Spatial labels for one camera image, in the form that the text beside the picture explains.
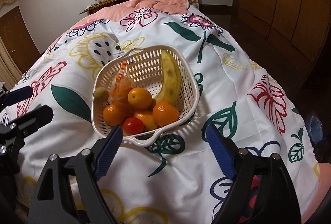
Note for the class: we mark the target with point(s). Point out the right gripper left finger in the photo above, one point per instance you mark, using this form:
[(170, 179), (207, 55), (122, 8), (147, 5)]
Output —
[(53, 200)]

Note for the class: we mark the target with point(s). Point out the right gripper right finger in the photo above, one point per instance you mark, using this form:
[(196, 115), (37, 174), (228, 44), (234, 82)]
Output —
[(262, 190)]

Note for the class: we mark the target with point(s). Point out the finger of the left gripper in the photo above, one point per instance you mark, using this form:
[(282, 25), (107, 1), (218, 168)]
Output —
[(29, 123), (13, 97)]

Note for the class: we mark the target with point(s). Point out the plastic bag with orange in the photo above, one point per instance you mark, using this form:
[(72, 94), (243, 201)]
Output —
[(121, 85)]

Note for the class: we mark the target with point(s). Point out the red tomato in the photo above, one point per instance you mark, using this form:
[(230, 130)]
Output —
[(133, 126)]

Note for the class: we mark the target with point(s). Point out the orange mandarin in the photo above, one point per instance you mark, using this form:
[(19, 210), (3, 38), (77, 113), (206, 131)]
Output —
[(164, 113), (139, 98), (115, 113)]

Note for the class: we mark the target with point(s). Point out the yellow banana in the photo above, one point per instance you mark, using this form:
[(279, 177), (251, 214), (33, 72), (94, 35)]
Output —
[(171, 81)]

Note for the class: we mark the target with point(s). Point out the wooden door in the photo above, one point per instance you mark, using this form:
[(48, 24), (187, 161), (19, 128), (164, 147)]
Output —
[(17, 40)]

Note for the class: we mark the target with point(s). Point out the small yellow-green fruit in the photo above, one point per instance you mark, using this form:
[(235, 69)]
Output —
[(100, 94)]

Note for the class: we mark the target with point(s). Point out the floral white duvet cover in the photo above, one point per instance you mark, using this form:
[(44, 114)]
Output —
[(176, 179)]

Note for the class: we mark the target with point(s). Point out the wooden wardrobe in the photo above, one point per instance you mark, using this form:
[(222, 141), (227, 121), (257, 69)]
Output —
[(284, 36)]

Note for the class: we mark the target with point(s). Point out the pink blanket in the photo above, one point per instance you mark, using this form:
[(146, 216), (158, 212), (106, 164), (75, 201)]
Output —
[(118, 11)]

